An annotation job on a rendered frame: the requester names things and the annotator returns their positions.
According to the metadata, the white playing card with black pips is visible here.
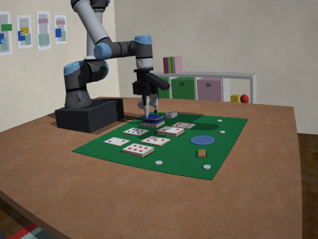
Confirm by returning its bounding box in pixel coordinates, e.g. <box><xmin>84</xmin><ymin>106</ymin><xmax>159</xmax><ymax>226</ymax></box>
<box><xmin>104</xmin><ymin>137</ymin><xmax>130</xmax><ymax>146</ymax></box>

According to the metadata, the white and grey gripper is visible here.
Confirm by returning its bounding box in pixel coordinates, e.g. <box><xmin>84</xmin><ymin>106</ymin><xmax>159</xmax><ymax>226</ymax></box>
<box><xmin>132</xmin><ymin>67</ymin><xmax>159</xmax><ymax>119</ymax></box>

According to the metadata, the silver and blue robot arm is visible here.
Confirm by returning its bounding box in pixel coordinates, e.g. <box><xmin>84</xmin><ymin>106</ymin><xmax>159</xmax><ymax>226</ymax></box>
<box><xmin>64</xmin><ymin>0</ymin><xmax>170</xmax><ymax>109</ymax></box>

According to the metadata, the green felt card mat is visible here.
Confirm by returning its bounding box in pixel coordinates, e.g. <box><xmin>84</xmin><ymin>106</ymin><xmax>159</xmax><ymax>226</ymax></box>
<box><xmin>72</xmin><ymin>112</ymin><xmax>248</xmax><ymax>180</ymax></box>

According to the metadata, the small tan block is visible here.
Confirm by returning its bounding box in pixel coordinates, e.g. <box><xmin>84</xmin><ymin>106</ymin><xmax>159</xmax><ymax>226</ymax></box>
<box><xmin>198</xmin><ymin>150</ymin><xmax>206</xmax><ymax>158</ymax></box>

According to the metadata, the blue flat disc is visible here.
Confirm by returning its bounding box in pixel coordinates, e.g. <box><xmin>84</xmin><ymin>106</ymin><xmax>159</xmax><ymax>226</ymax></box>
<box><xmin>191</xmin><ymin>135</ymin><xmax>215</xmax><ymax>146</ymax></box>

